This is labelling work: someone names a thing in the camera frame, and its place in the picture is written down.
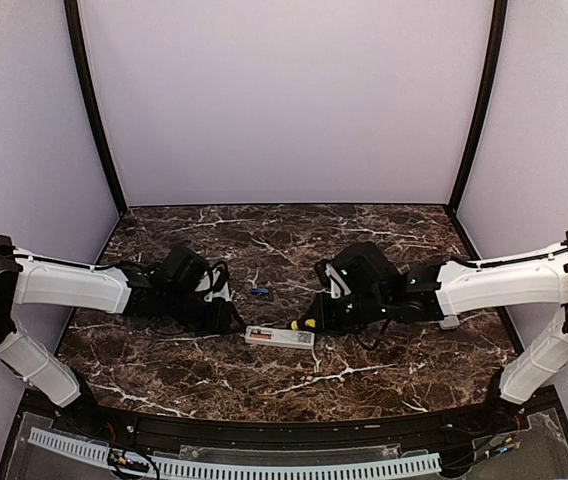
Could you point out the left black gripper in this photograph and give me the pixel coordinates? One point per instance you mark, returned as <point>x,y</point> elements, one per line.
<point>218,323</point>

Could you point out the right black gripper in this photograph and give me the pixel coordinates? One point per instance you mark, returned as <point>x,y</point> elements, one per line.
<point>325,324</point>

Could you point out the yellow handled screwdriver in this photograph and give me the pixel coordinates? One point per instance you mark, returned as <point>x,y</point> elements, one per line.
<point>303,325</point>

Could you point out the slim white remote control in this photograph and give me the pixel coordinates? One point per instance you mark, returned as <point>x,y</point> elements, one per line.
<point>282,338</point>

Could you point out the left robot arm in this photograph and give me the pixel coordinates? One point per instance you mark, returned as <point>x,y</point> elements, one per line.
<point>183,288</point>

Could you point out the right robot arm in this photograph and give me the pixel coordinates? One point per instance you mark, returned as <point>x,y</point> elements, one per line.
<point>361,287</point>

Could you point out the white remote at right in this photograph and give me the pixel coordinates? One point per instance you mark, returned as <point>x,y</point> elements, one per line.
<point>449,322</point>

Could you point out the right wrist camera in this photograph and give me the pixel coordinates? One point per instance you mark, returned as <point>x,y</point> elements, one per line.
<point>331,279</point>

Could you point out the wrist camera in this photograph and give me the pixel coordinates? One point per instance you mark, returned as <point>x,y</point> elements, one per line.
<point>214,284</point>
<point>331,279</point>

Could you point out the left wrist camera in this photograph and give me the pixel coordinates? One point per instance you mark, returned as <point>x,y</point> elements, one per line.
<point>214,284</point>

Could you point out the black front rail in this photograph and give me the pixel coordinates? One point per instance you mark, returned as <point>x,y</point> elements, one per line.
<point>446,429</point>

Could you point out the white slotted cable duct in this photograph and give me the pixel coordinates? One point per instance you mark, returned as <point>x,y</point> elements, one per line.
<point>218,463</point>

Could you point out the left black frame post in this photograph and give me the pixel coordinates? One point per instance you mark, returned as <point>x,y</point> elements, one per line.
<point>90,101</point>

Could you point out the black frame post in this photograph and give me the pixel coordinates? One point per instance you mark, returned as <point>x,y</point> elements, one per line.
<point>90,101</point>
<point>487,78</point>

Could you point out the right black frame post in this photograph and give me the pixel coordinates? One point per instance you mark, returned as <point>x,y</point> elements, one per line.
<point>487,78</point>

